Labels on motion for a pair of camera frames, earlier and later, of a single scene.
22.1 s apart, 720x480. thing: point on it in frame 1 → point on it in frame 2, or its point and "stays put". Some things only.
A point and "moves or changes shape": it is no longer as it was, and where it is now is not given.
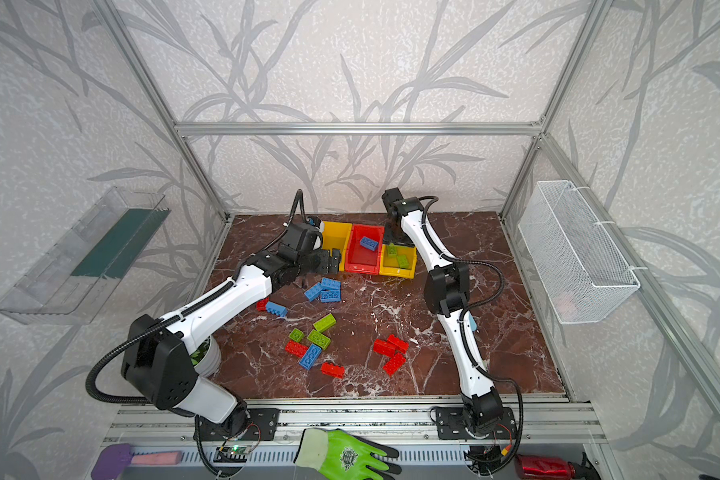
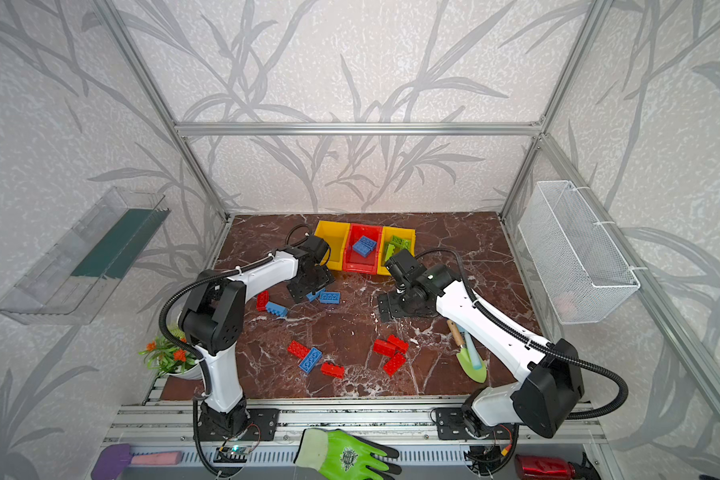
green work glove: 341,455 stays put
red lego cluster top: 398,343 stays put
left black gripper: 327,260 → 309,283
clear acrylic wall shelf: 71,285 stays put
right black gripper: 398,238 → 400,306
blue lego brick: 277,309 stays put
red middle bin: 361,259 stays put
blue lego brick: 369,243 moves or changes shape
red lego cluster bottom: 392,365 stays put
